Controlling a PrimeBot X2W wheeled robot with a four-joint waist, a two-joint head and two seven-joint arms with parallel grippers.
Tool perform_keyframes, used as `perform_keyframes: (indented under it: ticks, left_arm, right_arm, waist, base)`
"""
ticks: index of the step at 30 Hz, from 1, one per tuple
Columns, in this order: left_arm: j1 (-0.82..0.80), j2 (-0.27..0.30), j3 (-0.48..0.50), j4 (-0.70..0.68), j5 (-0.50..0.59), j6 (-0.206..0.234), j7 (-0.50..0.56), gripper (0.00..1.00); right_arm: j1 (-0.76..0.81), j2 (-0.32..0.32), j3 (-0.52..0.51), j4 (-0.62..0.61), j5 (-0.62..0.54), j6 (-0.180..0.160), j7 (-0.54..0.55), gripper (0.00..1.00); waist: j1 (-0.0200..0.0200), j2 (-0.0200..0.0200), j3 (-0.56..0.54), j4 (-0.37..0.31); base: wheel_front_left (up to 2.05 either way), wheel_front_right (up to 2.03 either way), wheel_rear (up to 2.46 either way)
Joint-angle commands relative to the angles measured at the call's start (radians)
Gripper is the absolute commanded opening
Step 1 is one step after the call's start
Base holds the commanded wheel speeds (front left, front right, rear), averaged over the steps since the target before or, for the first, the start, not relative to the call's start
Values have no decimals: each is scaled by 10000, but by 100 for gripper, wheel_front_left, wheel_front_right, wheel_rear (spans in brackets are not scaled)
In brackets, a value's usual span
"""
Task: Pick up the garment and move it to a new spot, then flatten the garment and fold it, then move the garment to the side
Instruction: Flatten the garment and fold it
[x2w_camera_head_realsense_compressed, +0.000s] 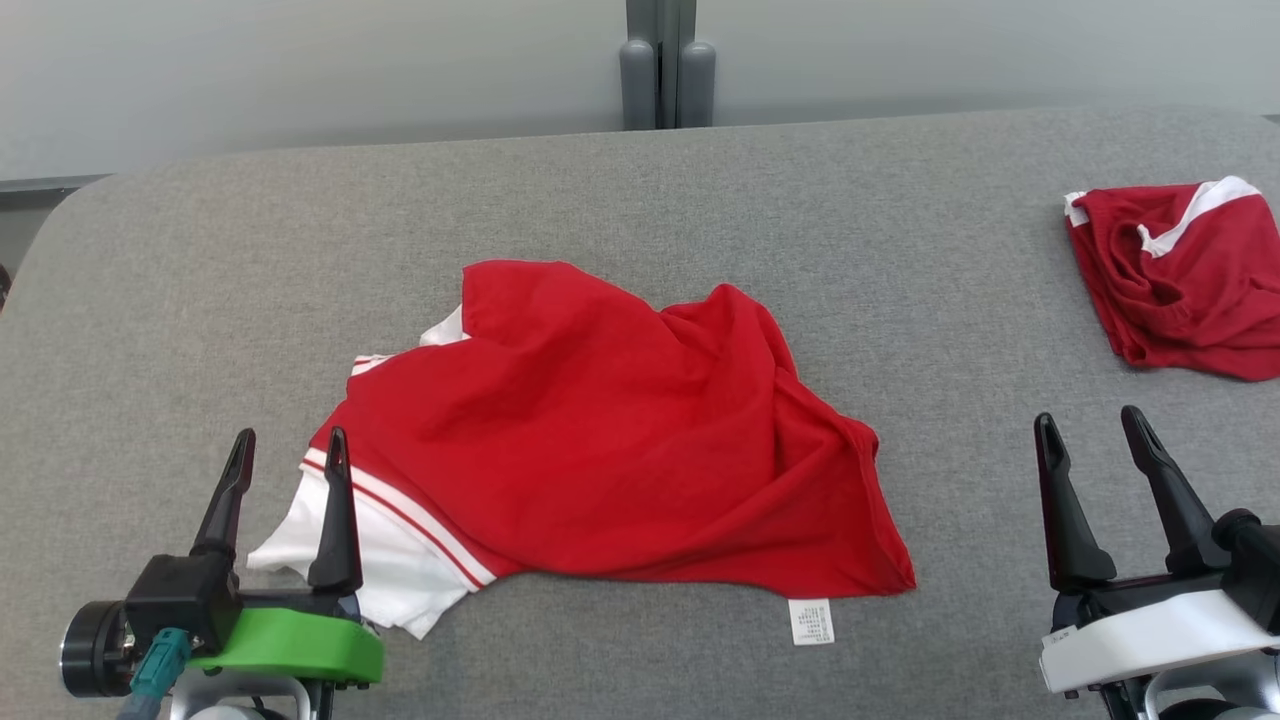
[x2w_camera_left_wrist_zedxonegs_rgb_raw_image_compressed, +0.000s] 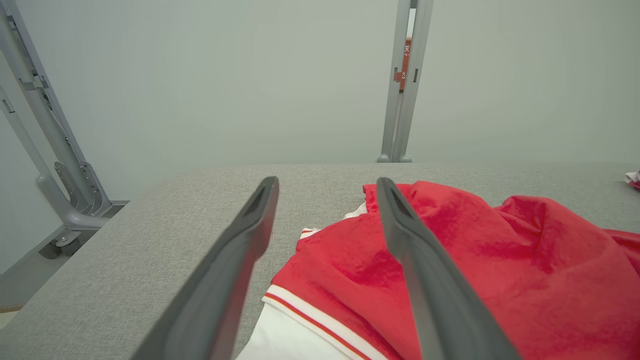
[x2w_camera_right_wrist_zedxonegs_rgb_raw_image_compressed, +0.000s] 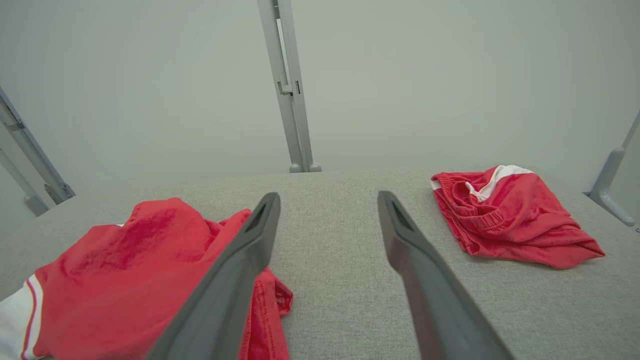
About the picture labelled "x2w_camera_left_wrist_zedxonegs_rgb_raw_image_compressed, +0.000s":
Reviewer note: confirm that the grey angled partition frame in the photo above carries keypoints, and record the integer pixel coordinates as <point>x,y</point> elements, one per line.
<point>40,100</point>

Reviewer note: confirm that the black caster wheel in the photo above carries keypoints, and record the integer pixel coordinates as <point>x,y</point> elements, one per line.
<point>50,250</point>

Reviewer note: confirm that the red basketball jersey white trim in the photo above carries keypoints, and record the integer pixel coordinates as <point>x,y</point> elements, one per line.
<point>540,280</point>

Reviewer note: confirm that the grey curved support tube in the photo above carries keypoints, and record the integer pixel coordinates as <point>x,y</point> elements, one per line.
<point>55,200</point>

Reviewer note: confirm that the red shorts with white stripe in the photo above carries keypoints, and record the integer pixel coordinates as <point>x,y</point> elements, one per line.
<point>634,179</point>

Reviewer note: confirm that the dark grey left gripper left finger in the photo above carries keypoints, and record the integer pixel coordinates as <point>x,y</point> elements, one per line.
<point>220,280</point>

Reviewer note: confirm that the grey double partition post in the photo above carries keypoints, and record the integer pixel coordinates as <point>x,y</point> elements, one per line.
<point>400,125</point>

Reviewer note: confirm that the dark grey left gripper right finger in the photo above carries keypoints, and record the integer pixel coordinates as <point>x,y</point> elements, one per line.
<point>435,300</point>

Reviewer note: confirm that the red sign with white characters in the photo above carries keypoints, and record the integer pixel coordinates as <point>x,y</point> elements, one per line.
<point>404,65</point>

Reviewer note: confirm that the grey metal foot plate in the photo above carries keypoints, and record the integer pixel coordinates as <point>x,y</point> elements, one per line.
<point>67,239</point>

